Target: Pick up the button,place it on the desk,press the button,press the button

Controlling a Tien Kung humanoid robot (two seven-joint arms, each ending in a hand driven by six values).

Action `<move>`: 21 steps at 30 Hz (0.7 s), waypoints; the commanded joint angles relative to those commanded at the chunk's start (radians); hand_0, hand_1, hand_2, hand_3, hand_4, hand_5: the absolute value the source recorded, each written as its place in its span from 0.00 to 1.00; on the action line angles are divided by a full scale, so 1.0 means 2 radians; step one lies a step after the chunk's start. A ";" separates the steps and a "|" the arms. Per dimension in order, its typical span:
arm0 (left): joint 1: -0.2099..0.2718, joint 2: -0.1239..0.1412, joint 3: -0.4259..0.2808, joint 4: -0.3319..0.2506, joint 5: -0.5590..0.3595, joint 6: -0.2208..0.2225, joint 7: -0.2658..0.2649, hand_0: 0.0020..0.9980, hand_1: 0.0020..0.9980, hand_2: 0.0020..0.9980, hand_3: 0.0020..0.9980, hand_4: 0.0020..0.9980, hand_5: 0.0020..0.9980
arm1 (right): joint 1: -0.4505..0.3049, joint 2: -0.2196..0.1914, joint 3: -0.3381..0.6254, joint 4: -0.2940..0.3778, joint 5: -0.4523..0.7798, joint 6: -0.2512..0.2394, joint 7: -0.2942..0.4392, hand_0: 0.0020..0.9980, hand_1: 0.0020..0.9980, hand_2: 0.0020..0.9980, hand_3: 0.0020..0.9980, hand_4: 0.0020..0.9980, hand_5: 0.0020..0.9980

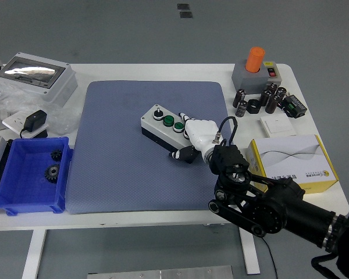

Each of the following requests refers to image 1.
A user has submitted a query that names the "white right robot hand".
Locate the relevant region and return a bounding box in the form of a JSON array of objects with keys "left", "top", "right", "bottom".
[{"left": 168, "top": 112, "right": 222, "bottom": 165}]

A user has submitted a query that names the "grey four-button control box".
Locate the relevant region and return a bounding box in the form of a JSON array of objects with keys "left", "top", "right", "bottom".
[{"left": 140, "top": 103, "right": 198, "bottom": 152}]

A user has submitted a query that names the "orange cylinder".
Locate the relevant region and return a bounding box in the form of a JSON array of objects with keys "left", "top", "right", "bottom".
[{"left": 244, "top": 46, "right": 266, "bottom": 73}]

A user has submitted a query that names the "white and yellow carton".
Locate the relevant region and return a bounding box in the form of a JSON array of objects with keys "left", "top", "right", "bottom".
[{"left": 245, "top": 134, "right": 340, "bottom": 195}]

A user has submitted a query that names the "black module with green terminal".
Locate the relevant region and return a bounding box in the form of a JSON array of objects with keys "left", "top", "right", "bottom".
[{"left": 282, "top": 94, "right": 308, "bottom": 119}]

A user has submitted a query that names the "grey-blue table mat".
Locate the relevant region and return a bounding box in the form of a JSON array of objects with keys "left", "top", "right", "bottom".
[{"left": 65, "top": 80, "right": 237, "bottom": 215}]

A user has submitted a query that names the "white table leg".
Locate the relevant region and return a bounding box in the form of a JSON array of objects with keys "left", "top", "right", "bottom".
[
  {"left": 238, "top": 228, "right": 261, "bottom": 276},
  {"left": 22, "top": 229, "right": 47, "bottom": 279}
]

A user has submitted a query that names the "clear plastic bag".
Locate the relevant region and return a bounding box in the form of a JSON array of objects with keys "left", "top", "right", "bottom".
[{"left": 0, "top": 84, "right": 79, "bottom": 136}]

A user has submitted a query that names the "grey metal plate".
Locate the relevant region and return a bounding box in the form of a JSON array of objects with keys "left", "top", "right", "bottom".
[{"left": 87, "top": 264, "right": 233, "bottom": 279}]

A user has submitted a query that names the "large black gear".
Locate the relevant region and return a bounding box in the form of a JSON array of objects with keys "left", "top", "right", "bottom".
[{"left": 43, "top": 163, "right": 61, "bottom": 184}]

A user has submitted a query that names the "black power adapter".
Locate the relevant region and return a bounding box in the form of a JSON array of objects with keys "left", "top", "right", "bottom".
[{"left": 19, "top": 109, "right": 49, "bottom": 139}]

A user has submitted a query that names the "blue plastic bin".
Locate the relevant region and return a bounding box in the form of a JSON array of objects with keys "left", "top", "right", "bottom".
[{"left": 0, "top": 136, "right": 74, "bottom": 216}]

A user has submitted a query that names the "white socket plate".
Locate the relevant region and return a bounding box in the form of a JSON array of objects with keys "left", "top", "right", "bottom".
[{"left": 2, "top": 112, "right": 49, "bottom": 137}]

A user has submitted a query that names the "black ring nut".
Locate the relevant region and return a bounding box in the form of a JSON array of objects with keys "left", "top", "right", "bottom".
[{"left": 247, "top": 99, "right": 261, "bottom": 114}]

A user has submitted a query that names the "grey switch box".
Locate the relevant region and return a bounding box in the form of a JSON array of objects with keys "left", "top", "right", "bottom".
[{"left": 231, "top": 59, "right": 283, "bottom": 94}]

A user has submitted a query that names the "white wall switch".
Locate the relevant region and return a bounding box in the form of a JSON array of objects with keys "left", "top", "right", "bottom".
[{"left": 260, "top": 115, "right": 297, "bottom": 137}]

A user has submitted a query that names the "black cable under table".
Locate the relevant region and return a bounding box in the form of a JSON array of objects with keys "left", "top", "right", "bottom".
[{"left": 261, "top": 237, "right": 279, "bottom": 279}]

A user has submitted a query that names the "grey enclosure with clear window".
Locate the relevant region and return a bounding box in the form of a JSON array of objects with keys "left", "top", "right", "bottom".
[{"left": 0, "top": 52, "right": 79, "bottom": 108}]

